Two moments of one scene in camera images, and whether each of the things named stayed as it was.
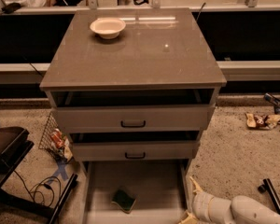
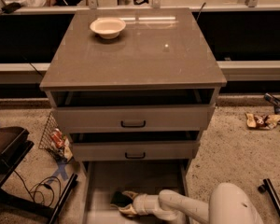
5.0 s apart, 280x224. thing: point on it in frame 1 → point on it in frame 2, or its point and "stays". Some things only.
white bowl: x=108 y=28 stays
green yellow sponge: x=125 y=201 stays
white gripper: x=200 y=204 → x=141 y=203
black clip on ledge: x=145 y=0 stays
